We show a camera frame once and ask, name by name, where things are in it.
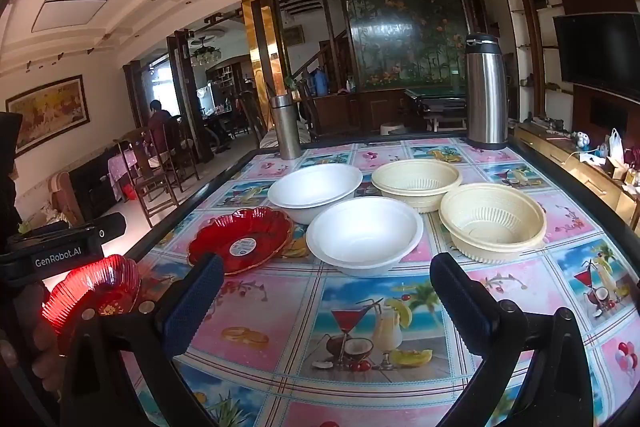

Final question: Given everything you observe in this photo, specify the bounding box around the person's left hand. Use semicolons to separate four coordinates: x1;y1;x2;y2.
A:
10;284;68;390

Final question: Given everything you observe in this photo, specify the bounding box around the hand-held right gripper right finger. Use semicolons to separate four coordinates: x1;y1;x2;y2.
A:
430;252;596;427

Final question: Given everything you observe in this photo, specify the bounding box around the red glass plate white label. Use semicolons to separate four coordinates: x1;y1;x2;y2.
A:
187;206;294;276

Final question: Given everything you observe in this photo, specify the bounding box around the wooden dining chair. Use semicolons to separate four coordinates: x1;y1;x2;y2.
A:
114;127;180;228

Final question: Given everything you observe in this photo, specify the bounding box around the pink armchair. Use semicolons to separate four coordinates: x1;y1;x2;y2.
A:
47;171;85;228

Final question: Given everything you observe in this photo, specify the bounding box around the black low cabinet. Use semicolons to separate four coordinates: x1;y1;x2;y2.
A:
70;147;121;223

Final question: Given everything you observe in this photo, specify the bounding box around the slim steel thermos bottle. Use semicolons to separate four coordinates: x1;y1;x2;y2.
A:
270;94;303;160

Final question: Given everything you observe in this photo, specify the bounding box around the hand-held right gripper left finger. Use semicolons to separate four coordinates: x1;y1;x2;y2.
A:
60;252;226;427

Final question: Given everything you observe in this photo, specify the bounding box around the white foam bowl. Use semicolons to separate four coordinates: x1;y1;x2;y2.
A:
267;163;364;225
306;197;425;278

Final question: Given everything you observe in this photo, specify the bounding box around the wooden television cabinet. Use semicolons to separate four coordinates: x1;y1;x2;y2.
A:
515;122;640;228

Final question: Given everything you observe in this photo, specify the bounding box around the square ceiling lamp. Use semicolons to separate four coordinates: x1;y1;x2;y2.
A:
31;0;109;34

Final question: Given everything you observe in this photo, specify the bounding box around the chandelier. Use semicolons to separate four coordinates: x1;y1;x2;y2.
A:
190;37;222;66

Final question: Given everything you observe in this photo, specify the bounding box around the framed wall painting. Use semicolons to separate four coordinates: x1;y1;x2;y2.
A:
5;75;91;158

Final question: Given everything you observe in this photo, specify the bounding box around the cream plastic bowl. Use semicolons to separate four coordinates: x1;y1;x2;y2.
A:
371;158;463;214
439;182;547;264

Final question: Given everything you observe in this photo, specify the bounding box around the white plastic bag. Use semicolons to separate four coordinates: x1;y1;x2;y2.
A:
606;128;626;168

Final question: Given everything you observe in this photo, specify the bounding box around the fruit print tablecloth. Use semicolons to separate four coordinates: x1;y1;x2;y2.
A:
125;137;640;427

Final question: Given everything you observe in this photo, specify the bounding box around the black television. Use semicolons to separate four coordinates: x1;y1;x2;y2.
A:
552;12;640;98

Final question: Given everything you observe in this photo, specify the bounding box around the green mahjong table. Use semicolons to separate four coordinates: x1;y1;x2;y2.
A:
404;84;468;132

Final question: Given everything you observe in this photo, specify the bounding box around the large red glass plate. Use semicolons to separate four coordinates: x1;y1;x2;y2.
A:
42;255;142;355

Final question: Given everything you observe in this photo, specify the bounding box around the large steel kettle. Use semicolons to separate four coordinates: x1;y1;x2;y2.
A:
464;33;510;151

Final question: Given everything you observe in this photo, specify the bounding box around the black edged table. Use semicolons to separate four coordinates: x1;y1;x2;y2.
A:
125;132;640;427

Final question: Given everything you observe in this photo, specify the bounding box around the floral glass screen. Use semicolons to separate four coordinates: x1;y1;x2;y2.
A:
331;0;473;92

